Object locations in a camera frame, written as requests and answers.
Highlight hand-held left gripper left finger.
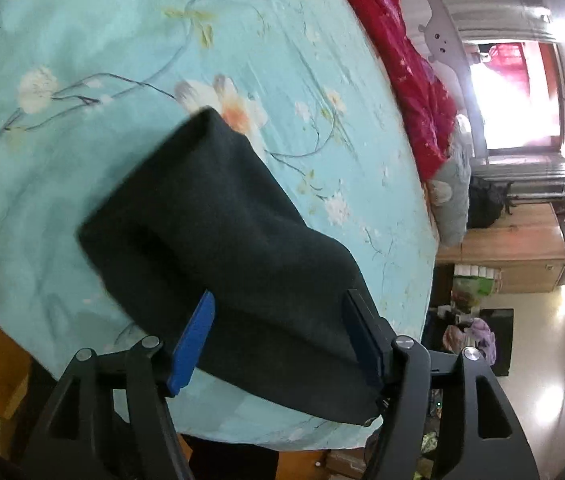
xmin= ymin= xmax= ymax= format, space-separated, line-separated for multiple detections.
xmin=12 ymin=289 xmax=217 ymax=480

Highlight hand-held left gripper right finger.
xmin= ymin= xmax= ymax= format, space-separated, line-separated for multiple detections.
xmin=341 ymin=287 xmax=541 ymax=480

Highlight black pants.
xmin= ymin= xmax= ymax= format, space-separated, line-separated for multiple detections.
xmin=77 ymin=106 xmax=388 ymax=428

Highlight pile of purple clothes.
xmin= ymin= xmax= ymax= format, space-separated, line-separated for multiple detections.
xmin=443 ymin=317 xmax=497 ymax=367

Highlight green plastic package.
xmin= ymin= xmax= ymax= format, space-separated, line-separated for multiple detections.
xmin=453 ymin=277 xmax=496 ymax=307

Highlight pack of white tissue rolls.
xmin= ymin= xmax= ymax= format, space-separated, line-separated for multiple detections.
xmin=455 ymin=265 xmax=503 ymax=282

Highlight black low cabinet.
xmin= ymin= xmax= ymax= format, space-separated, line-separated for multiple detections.
xmin=423 ymin=307 xmax=514 ymax=377

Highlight grey fluffy blanket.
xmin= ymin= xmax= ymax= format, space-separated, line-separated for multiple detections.
xmin=430 ymin=115 xmax=473 ymax=248

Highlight wooden wardrobe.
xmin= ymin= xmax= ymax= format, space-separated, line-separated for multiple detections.
xmin=437 ymin=202 xmax=565 ymax=296

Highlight black bag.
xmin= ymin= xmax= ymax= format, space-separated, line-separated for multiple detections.
xmin=467 ymin=175 xmax=513 ymax=231

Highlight bright window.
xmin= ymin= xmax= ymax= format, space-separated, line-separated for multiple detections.
xmin=467 ymin=42 xmax=563 ymax=151

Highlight red quilt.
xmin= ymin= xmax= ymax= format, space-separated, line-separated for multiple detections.
xmin=320 ymin=0 xmax=458 ymax=181

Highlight light blue floral bed sheet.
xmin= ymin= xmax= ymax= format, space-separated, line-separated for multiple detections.
xmin=0 ymin=0 xmax=441 ymax=453

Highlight grey bed guard rail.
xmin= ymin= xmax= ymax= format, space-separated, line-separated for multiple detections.
xmin=407 ymin=0 xmax=488 ymax=161

